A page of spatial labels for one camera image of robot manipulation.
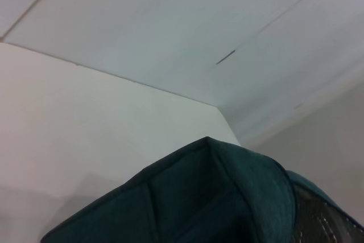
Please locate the teal fabric lunch bag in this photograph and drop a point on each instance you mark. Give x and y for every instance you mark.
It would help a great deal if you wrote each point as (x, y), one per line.
(199, 197)

